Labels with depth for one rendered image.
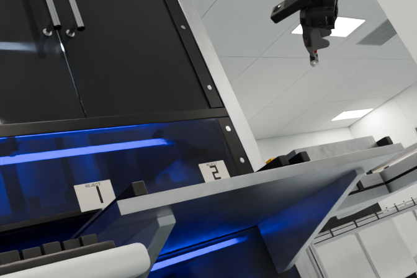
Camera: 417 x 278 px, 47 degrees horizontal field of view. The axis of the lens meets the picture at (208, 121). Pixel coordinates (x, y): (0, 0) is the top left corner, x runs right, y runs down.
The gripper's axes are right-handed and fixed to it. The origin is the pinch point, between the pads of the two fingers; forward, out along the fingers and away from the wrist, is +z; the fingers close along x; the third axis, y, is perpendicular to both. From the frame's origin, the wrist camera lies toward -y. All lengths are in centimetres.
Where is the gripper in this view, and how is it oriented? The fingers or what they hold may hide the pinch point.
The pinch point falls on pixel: (310, 49)
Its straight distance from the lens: 129.0
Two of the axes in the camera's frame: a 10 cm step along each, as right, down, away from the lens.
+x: 2.8, -7.3, 6.2
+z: 2.5, 6.8, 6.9
